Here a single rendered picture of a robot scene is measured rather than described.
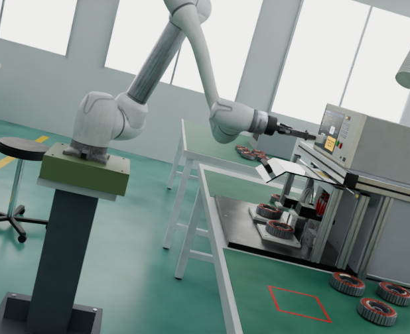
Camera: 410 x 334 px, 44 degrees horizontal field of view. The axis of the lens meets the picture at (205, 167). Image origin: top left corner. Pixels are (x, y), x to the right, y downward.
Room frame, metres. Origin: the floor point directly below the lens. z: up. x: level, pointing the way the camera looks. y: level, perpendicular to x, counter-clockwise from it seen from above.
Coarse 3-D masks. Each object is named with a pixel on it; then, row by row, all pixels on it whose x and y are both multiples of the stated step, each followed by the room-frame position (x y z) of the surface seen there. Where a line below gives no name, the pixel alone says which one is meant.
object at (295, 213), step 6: (300, 204) 1.94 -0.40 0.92; (306, 204) 1.96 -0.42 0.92; (300, 210) 1.91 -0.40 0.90; (306, 210) 1.91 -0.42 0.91; (312, 210) 1.92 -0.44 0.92; (294, 216) 1.91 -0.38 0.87; (300, 216) 1.91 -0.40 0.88; (306, 216) 1.91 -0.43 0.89; (312, 216) 1.91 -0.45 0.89; (318, 216) 1.92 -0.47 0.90; (318, 222) 1.95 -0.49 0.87; (318, 228) 1.93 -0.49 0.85
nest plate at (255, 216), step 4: (252, 208) 2.23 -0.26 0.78; (252, 212) 2.16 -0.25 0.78; (256, 212) 2.18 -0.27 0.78; (252, 216) 2.12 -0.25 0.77; (256, 216) 2.11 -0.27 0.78; (260, 216) 2.13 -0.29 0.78; (260, 220) 2.10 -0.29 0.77; (264, 220) 2.10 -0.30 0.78; (268, 220) 2.10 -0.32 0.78; (276, 220) 2.14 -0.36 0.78; (280, 220) 2.15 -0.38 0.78; (284, 220) 2.17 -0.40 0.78
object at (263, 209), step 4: (260, 204) 2.19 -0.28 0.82; (264, 204) 2.21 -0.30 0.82; (256, 208) 2.18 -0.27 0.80; (260, 208) 2.14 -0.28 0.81; (264, 208) 2.14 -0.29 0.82; (268, 208) 2.21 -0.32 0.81; (272, 208) 2.21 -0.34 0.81; (276, 208) 2.19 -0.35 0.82; (260, 212) 2.14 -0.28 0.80; (264, 212) 2.13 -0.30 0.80; (268, 212) 2.13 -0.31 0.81; (272, 212) 2.12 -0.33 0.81; (276, 212) 2.14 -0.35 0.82; (280, 212) 2.16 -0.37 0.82; (264, 216) 2.13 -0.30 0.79; (268, 216) 2.12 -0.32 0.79; (272, 216) 2.12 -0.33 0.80; (276, 216) 2.13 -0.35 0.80; (280, 216) 2.15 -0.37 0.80
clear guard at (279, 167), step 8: (272, 160) 1.93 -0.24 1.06; (280, 160) 1.93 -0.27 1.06; (256, 168) 1.94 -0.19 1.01; (264, 168) 1.88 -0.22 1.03; (272, 168) 1.83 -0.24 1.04; (280, 168) 1.78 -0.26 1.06; (288, 168) 1.79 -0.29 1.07; (296, 168) 1.84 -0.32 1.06; (304, 168) 1.90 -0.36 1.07; (312, 168) 1.96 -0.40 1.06; (264, 176) 1.79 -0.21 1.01; (272, 176) 1.74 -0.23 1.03; (304, 176) 1.73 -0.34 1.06; (312, 176) 1.76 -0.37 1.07; (320, 176) 1.81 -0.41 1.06; (328, 176) 1.87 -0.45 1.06; (336, 184) 1.75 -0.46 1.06
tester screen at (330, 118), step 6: (324, 114) 2.26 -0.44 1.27; (330, 114) 2.18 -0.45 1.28; (336, 114) 2.11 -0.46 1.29; (324, 120) 2.23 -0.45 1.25; (330, 120) 2.16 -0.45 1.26; (336, 120) 2.09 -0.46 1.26; (324, 126) 2.21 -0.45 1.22; (330, 126) 2.13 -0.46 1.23; (336, 126) 2.06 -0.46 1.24; (324, 132) 2.18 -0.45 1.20; (324, 138) 2.16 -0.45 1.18; (318, 144) 2.21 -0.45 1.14; (324, 144) 2.13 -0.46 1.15
